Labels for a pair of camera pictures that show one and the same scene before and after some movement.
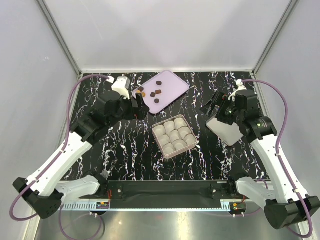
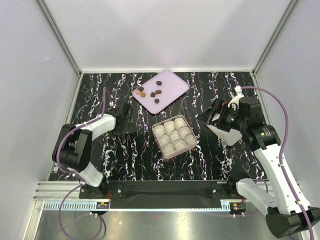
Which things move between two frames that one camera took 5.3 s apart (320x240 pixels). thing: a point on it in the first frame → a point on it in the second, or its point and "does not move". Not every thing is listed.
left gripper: (142, 108) → (128, 127)
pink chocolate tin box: (173, 136) does not move
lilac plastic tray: (160, 90) does not move
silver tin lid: (227, 134) does not move
